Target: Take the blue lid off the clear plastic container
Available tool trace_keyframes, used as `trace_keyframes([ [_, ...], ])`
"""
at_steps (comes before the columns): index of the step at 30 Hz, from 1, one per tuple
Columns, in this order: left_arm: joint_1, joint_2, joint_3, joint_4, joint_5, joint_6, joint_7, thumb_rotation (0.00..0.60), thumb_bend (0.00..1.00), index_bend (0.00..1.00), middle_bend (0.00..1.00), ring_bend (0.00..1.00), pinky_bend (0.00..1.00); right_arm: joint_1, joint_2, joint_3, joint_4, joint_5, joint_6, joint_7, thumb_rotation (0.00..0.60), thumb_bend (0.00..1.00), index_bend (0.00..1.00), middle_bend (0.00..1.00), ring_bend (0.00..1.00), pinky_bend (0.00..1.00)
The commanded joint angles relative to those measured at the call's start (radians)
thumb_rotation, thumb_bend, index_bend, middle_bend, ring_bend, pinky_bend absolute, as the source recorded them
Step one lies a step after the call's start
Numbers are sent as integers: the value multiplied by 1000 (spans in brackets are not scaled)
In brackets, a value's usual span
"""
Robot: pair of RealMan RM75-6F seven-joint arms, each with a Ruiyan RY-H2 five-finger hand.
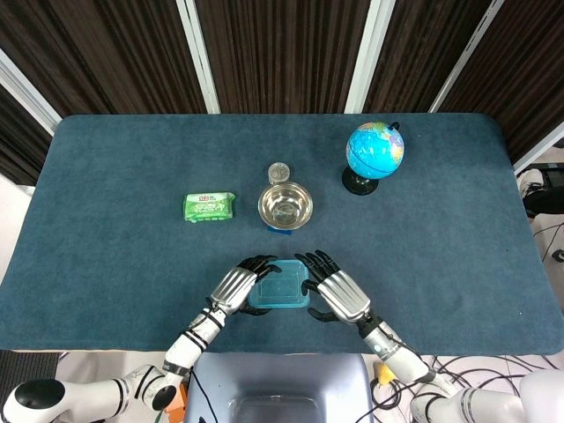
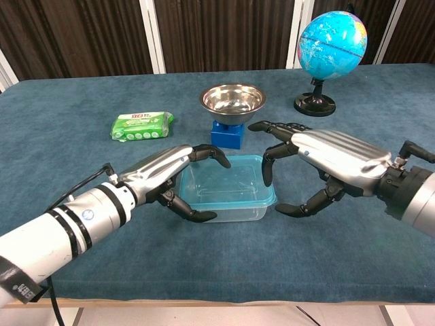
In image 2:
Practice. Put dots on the green wet wipes pack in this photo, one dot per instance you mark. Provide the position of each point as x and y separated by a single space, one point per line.
141 125

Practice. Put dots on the dark blue table cloth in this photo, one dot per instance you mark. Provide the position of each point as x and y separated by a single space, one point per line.
68 112

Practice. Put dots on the stainless steel bowl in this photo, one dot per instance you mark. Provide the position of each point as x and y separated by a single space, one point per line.
232 102

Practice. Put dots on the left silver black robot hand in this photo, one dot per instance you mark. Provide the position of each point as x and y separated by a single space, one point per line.
159 166

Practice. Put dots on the blue plastic block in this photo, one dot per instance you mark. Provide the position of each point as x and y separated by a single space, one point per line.
226 137

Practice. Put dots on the blue globe black stand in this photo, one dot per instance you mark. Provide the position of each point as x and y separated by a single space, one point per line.
331 44

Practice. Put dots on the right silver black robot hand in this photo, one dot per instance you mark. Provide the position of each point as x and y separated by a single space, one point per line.
343 153

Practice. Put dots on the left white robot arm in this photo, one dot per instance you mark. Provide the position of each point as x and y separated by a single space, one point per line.
51 237

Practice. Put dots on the white partition frame post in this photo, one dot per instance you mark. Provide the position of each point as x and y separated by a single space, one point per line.
299 34
391 30
153 34
7 73

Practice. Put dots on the clear blue plastic container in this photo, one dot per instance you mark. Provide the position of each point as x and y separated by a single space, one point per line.
231 190

